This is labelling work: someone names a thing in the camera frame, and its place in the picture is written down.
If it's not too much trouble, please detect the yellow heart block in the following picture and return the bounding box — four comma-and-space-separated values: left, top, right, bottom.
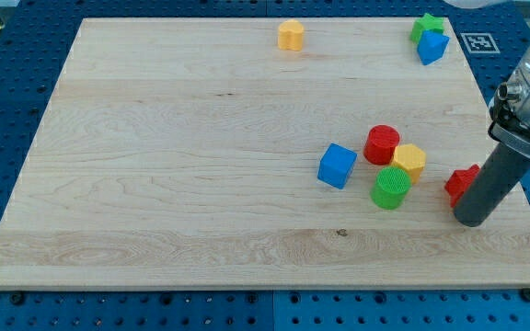
277, 18, 305, 51

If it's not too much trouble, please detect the blue cube block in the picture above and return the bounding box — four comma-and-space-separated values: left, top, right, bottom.
317, 143, 357, 189

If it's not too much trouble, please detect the yellow hexagon block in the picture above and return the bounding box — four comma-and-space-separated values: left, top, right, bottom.
389, 143, 427, 184

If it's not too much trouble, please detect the blue pentagon block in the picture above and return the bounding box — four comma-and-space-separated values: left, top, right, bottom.
417, 30, 450, 65

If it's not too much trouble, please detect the red star block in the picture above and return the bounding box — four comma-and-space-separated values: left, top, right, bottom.
444, 164, 480, 207

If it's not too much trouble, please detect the fiducial marker tag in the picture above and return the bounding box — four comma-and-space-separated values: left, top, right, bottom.
461, 32, 500, 54

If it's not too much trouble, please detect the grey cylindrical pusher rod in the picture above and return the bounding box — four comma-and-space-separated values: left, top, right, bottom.
453, 143, 530, 227

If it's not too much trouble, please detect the green cylinder block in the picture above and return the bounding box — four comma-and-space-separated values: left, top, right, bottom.
370, 166, 412, 210

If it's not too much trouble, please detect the red cylinder block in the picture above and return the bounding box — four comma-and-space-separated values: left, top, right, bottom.
363, 124, 400, 166

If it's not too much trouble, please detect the wooden board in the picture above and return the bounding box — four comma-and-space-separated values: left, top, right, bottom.
0, 17, 530, 291

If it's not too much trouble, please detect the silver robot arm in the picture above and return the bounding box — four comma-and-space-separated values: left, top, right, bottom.
453, 46, 530, 227

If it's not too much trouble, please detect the green star block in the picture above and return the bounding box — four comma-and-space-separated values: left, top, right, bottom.
409, 13, 444, 43

